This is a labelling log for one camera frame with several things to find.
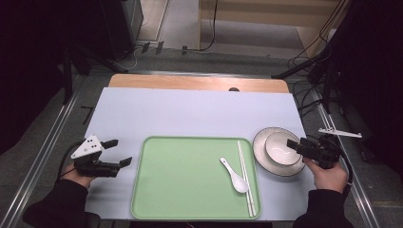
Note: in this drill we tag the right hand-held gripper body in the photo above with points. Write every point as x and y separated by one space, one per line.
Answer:
326 152

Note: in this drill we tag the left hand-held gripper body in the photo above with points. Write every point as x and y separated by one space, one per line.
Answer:
88 148

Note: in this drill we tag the white bowl with dark rim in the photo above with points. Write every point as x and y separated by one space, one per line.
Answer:
280 152

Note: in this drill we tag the white plate with dark rim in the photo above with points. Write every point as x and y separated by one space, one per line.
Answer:
259 152

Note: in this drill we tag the light green plastic tray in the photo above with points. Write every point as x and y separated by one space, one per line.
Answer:
177 183

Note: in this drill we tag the white chopstick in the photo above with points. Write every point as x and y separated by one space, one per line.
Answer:
244 177
247 175

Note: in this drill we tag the white ceramic spoon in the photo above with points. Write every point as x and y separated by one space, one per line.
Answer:
238 183

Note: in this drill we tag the person's right hand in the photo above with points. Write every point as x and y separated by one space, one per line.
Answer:
329 180

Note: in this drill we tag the person's left hand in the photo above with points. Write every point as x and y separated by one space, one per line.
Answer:
77 179

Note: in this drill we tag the black metal stand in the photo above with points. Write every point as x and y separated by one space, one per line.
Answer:
301 65
67 79

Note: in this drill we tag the pale lilac table board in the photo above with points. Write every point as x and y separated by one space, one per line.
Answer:
190 114

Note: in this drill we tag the black curtain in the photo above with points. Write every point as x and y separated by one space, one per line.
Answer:
28 63
374 79

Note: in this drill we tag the wooden table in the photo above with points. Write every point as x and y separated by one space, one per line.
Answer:
190 83

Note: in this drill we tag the black cabinet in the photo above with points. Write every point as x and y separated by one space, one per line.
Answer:
122 25

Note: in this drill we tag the light wooden furniture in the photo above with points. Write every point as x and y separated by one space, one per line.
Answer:
253 12

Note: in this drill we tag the aluminium floor rail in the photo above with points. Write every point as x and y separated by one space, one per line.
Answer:
38 155
364 196

